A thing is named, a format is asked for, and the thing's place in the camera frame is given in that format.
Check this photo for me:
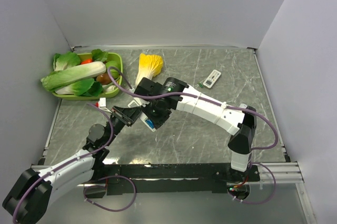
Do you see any grey white remote control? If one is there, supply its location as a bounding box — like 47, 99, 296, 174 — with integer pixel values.
128, 98, 156, 132

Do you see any aluminium frame rail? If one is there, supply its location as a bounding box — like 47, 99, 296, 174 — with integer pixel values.
30, 162, 305, 185

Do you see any brown mushroom toy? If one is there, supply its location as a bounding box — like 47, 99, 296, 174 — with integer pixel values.
96, 73, 112, 85

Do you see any round green lettuce toy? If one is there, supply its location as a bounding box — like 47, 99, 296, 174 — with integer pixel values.
105, 61, 121, 79

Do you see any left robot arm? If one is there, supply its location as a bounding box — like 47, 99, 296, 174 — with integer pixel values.
2, 106, 142, 223

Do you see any long napa cabbage toy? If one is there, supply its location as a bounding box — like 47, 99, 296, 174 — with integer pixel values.
41, 61, 106, 92

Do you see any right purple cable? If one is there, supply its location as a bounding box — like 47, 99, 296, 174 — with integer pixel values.
107, 66, 279, 151

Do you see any green plastic basket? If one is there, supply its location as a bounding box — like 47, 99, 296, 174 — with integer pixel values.
52, 52, 123, 101

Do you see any blue AAA battery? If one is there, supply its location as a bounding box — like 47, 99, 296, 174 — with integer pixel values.
145, 119, 154, 129

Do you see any bok choy toy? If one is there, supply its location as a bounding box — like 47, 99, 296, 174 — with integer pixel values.
54, 78, 103, 96

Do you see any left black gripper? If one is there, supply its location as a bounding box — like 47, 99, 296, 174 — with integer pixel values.
104, 105, 141, 146

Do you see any red tomato toy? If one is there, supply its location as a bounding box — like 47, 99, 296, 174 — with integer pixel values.
81, 59, 93, 65

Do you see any green leaf toy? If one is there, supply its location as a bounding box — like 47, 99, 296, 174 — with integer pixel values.
53, 51, 81, 71

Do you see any purple cable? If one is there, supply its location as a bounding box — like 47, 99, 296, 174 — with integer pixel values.
12, 102, 115, 223
107, 66, 279, 151

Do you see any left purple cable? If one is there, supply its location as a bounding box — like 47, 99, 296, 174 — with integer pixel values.
12, 102, 115, 223

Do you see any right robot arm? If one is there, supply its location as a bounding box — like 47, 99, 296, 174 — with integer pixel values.
134, 77, 257, 181

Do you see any yellow cabbage toy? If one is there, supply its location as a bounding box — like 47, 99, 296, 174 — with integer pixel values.
135, 53, 164, 85

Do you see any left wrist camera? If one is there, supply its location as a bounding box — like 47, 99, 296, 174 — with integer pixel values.
95, 98, 110, 112

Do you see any white remote with screen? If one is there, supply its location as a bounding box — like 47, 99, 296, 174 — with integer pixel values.
203, 70, 221, 89

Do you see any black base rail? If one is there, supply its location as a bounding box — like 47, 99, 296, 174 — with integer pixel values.
85, 163, 260, 199

